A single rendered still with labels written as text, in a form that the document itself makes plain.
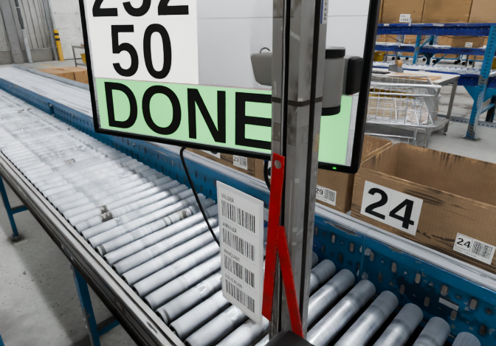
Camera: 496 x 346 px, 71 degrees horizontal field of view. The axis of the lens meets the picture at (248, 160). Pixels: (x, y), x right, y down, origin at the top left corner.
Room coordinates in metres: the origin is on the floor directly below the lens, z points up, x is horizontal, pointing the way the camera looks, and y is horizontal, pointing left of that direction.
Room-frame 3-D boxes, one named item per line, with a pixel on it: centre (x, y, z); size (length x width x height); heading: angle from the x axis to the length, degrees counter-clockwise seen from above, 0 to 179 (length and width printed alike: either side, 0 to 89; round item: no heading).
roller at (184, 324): (0.81, 0.01, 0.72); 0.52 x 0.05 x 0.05; 134
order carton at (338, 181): (1.18, -0.26, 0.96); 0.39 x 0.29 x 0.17; 44
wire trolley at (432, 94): (2.89, -1.23, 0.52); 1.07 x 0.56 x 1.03; 159
